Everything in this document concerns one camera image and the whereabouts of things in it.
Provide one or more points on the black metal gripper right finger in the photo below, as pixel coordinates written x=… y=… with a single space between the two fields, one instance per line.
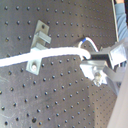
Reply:
x=104 y=54

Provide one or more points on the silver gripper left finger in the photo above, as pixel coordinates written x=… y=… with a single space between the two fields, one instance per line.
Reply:
x=99 y=73

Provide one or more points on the person in blue sleeve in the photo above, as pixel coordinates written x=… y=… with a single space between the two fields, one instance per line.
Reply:
x=121 y=19

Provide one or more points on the thin white wire blue band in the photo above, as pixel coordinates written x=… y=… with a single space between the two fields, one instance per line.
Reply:
x=88 y=39

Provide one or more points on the metal cable clip bracket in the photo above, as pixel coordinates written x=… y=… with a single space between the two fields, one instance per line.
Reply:
x=40 y=38

